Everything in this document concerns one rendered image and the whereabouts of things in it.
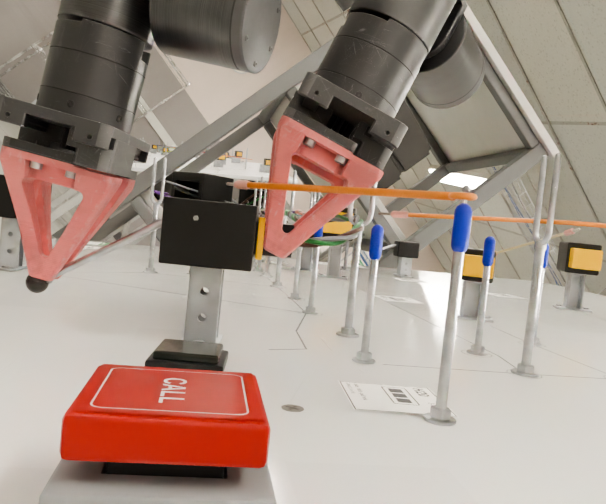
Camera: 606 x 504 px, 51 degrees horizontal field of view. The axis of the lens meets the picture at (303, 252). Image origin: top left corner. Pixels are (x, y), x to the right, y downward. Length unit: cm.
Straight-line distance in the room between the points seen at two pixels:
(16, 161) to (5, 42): 770
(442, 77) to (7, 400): 33
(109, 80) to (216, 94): 760
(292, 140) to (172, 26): 9
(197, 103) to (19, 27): 209
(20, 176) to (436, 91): 28
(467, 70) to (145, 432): 37
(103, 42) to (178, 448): 28
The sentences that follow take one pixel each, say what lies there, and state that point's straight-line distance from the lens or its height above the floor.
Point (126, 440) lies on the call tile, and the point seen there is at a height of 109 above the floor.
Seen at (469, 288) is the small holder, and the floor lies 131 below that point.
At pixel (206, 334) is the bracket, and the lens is 40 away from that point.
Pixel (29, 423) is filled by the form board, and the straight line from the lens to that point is 26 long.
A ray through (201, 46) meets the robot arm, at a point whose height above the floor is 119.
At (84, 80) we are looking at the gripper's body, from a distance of 40.
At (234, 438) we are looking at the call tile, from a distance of 16.
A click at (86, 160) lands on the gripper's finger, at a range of 37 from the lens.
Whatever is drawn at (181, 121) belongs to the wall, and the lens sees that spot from 794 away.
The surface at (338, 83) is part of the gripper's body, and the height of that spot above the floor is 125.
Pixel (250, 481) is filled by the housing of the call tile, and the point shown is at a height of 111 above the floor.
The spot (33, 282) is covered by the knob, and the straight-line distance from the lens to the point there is 42.
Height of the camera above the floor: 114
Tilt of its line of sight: 5 degrees up
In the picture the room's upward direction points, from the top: 54 degrees clockwise
